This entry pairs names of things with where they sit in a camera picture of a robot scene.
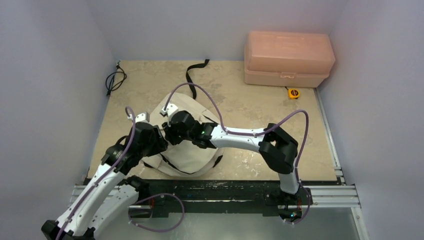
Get yellow tape measure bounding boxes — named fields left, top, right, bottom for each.
left=287, top=88, right=301, bottom=100

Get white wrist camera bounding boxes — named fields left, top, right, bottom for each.
left=127, top=112, right=150, bottom=124
left=159, top=103, right=179, bottom=126

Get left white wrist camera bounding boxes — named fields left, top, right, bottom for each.
left=127, top=112, right=150, bottom=124

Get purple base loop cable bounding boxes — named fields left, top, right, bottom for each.
left=127, top=193, right=186, bottom=233

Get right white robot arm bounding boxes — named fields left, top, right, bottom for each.
left=160, top=109, right=305, bottom=204

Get black coiled cable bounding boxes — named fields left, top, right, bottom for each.
left=105, top=61, right=128, bottom=97

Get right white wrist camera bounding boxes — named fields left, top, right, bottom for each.
left=159, top=103, right=179, bottom=126

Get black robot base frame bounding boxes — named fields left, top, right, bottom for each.
left=117, top=176, right=313, bottom=222

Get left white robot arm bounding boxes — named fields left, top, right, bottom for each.
left=41, top=120, right=168, bottom=240

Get pink plastic storage box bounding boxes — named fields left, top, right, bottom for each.
left=244, top=31, right=336, bottom=88

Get beige canvas backpack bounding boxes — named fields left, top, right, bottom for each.
left=139, top=58, right=226, bottom=176

